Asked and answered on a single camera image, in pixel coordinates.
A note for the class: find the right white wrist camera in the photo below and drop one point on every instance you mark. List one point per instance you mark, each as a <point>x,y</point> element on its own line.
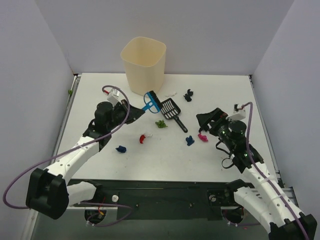
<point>239,113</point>

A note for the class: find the black slotted dustpan scoop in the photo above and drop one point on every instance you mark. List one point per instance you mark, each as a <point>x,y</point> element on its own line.
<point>171,111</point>

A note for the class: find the dark blue scrap centre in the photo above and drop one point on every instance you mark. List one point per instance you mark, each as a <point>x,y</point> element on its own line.
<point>189,140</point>

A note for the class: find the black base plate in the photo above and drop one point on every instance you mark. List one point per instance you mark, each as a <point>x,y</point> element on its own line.
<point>169,200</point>

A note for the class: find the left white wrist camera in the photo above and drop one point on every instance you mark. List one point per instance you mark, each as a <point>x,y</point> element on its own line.
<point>113,96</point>

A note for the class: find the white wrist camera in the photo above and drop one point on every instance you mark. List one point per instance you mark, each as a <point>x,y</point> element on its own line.
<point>239,113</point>
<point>113,96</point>

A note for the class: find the dark blue scrap left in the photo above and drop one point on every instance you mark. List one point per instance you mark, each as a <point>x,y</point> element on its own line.
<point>121,149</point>

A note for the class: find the dark blue scrap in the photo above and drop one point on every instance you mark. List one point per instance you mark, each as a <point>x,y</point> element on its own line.
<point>121,149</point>
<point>189,140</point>

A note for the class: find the blue hand brush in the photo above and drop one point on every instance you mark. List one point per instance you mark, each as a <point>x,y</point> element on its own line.
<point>151,102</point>

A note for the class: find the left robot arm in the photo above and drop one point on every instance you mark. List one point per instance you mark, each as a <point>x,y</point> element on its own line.
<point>49,191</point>

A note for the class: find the white paper scrap near bin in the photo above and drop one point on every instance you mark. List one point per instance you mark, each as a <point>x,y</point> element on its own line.
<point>169,95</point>

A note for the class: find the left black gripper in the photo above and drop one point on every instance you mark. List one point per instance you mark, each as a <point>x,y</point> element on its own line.
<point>125,110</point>

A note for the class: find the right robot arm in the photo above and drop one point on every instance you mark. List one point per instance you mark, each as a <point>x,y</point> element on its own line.
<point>259,194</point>

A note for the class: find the cream plastic waste bin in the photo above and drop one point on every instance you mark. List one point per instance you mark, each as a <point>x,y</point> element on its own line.
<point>144,64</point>

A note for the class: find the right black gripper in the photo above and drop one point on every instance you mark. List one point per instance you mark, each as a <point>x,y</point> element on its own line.
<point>212,124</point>

